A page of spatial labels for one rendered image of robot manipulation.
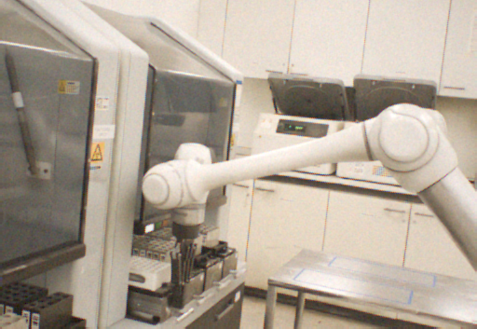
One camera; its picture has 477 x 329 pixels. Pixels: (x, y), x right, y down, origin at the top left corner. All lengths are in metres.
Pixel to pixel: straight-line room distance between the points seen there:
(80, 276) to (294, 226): 2.62
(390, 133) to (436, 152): 0.10
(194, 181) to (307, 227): 2.55
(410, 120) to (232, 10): 3.25
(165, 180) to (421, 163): 0.56
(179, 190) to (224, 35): 3.06
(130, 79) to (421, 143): 0.70
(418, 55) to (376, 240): 1.24
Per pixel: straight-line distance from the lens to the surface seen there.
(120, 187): 1.47
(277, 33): 4.20
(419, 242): 3.78
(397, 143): 1.18
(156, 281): 1.61
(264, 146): 3.89
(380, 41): 4.05
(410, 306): 1.76
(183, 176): 1.36
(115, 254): 1.51
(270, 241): 3.95
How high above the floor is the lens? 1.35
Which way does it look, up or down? 5 degrees down
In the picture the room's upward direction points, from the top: 6 degrees clockwise
